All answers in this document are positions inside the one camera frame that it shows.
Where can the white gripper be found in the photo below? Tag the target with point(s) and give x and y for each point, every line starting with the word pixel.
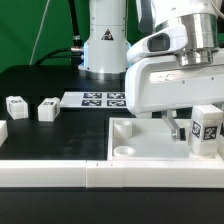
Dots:
pixel 159 84

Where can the white square tabletop part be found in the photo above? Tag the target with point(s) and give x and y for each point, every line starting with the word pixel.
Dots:
pixel 148 140

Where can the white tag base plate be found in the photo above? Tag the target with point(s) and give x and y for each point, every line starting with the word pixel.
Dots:
pixel 93 100

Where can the white front fence rail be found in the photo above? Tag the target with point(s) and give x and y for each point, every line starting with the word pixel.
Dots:
pixel 115 174

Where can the white fence rail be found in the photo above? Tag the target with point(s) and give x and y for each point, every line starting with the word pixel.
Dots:
pixel 115 174
pixel 3 131

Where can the white left fence rail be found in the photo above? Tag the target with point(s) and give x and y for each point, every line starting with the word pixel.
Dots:
pixel 3 131

